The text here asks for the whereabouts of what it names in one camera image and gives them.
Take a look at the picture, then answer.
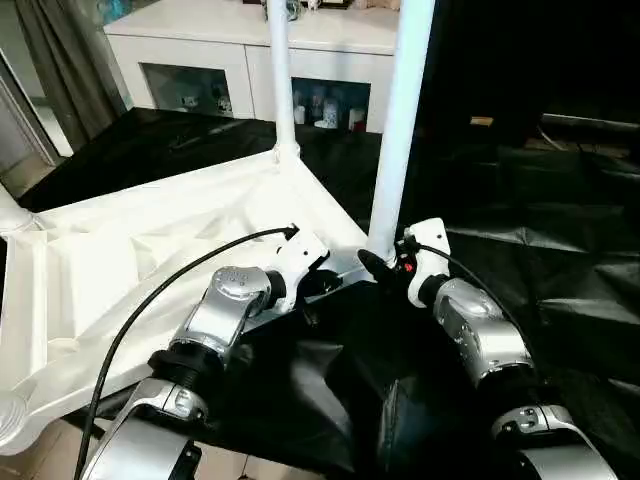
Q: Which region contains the white plastic table leg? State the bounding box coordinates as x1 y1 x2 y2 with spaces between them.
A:
367 0 438 263
0 185 47 237
264 0 302 167

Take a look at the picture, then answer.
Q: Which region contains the white plastic table top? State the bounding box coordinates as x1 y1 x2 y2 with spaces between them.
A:
0 150 377 457

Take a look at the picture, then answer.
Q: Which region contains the black plastic mat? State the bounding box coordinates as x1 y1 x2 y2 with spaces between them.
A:
15 105 640 480

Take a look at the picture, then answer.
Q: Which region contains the black cabinet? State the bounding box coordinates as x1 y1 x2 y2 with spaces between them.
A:
395 0 640 136

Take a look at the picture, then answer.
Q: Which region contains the white cabinet with glass doors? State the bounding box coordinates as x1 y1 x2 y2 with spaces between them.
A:
105 0 403 134

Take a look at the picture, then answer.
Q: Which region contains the grey object on cabinet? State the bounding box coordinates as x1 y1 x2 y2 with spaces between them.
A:
268 0 303 21

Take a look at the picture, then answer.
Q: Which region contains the grey curtain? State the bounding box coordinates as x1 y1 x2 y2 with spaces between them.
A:
12 0 133 153

